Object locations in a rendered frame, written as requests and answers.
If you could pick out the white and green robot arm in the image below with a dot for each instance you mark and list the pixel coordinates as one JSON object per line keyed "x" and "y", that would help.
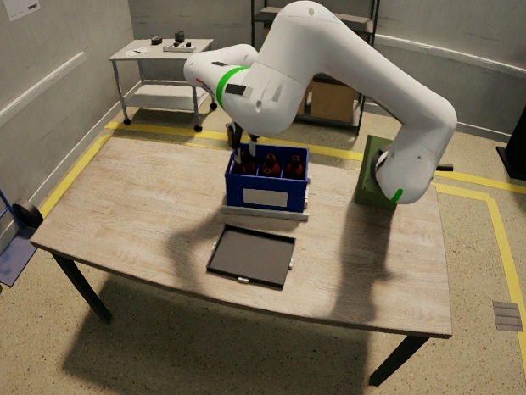
{"x": 306, "y": 39}

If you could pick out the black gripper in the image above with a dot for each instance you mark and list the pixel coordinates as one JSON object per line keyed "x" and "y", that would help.
{"x": 234, "y": 143}

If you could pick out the brown glass bottle with blue band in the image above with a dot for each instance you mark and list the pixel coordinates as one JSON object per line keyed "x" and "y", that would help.
{"x": 272, "y": 165}

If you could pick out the blue plastic crate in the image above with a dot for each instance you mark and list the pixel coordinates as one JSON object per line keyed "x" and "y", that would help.
{"x": 259, "y": 192}

